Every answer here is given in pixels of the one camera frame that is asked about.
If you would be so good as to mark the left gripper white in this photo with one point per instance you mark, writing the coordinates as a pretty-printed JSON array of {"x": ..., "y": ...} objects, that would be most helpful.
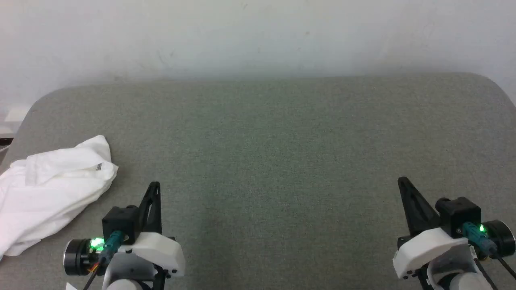
[{"x": 157, "y": 253}]

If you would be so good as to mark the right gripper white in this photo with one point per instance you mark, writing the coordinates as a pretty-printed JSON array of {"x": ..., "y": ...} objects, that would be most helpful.
[{"x": 427, "y": 247}]

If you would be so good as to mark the white garment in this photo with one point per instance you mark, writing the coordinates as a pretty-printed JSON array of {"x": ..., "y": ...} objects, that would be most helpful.
[{"x": 48, "y": 189}]

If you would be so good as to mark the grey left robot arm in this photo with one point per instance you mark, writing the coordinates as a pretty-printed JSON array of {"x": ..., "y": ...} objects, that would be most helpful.
[{"x": 125, "y": 285}]

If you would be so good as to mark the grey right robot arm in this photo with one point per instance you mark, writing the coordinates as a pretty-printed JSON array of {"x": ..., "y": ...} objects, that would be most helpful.
[{"x": 463, "y": 282}]

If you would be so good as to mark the grey-green fabric sofa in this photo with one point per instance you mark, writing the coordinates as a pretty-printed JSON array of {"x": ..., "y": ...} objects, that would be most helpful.
[{"x": 262, "y": 161}]

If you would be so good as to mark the white skirting board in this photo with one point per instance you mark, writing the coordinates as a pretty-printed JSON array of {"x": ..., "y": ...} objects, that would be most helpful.
[{"x": 16, "y": 114}]

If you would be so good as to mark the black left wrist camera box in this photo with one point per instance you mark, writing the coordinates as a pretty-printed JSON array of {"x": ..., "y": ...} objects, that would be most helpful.
[{"x": 119, "y": 221}]

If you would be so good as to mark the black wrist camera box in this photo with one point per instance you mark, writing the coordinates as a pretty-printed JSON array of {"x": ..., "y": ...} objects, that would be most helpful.
[
  {"x": 459, "y": 213},
  {"x": 119, "y": 221}
]

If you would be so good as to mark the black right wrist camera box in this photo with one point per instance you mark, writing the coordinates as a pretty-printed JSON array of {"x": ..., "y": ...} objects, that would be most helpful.
[{"x": 459, "y": 213}]

